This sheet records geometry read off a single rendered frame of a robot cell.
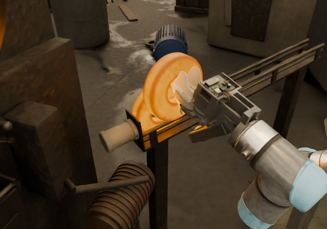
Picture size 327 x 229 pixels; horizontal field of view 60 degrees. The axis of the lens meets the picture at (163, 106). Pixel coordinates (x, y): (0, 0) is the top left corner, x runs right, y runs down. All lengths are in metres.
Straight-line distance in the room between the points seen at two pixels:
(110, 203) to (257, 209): 0.38
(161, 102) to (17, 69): 0.33
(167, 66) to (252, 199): 0.30
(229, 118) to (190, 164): 1.11
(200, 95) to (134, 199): 0.39
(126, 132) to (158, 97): 0.18
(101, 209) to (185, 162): 0.93
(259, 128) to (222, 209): 0.98
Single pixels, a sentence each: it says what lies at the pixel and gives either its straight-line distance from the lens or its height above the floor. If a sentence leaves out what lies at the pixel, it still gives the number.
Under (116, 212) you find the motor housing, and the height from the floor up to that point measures 0.53.
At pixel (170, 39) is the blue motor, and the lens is 2.41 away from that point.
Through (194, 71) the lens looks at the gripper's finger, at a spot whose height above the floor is 0.88.
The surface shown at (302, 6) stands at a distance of 2.77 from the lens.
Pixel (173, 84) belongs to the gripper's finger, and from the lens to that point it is 0.61.
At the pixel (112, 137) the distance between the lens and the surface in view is 0.73.
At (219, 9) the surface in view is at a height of 0.42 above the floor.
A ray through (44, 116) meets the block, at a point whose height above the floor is 0.80.
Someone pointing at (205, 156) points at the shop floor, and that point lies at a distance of 1.69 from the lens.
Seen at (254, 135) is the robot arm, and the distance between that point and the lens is 0.51.
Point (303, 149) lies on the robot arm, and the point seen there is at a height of 0.72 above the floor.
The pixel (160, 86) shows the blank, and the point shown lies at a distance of 0.59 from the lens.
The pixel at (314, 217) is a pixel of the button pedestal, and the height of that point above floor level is 0.28.
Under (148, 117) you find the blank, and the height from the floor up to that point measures 0.71.
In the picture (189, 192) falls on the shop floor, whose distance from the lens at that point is 1.50.
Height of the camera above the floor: 1.14
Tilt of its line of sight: 33 degrees down
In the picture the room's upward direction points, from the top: straight up
